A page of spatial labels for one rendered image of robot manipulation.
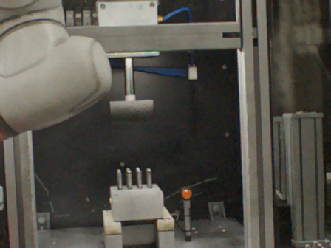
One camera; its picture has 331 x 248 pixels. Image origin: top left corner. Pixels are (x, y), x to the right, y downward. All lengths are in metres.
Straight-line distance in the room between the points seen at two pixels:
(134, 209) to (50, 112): 0.42
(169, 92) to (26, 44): 0.71
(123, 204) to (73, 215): 0.34
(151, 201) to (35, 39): 0.47
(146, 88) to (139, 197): 0.38
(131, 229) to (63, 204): 0.28
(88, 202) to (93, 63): 0.74
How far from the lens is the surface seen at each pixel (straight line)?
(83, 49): 0.91
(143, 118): 1.33
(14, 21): 0.96
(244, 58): 1.18
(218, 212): 1.62
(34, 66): 0.91
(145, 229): 1.36
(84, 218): 1.60
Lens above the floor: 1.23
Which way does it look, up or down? 3 degrees down
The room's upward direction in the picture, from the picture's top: 2 degrees counter-clockwise
